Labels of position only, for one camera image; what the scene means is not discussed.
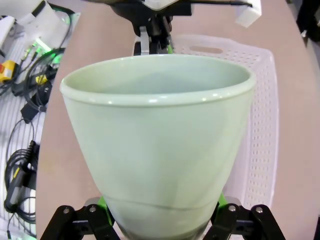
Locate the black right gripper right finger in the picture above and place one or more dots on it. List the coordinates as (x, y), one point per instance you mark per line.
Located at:
(225, 220)

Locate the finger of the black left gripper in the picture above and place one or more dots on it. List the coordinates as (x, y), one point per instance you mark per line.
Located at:
(162, 43)
(143, 48)

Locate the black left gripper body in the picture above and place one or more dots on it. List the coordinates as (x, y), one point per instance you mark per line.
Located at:
(125, 8)

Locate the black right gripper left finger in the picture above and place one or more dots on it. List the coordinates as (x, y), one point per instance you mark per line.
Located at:
(97, 225)

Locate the pale green cup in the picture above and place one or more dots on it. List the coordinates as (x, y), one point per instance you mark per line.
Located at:
(157, 137)

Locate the white perforated plastic basket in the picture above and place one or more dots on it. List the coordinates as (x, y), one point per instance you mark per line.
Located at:
(262, 125)

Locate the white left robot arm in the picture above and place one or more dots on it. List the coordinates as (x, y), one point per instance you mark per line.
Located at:
(160, 3)

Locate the white control box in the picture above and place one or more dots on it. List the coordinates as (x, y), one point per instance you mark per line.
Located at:
(42, 17)

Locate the black power adapter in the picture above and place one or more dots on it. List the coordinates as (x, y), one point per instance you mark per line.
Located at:
(30, 112)

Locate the yellow emergency stop box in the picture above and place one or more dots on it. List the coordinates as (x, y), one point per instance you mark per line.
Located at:
(7, 71)

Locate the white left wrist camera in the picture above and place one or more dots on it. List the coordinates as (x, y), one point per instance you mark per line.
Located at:
(248, 13)

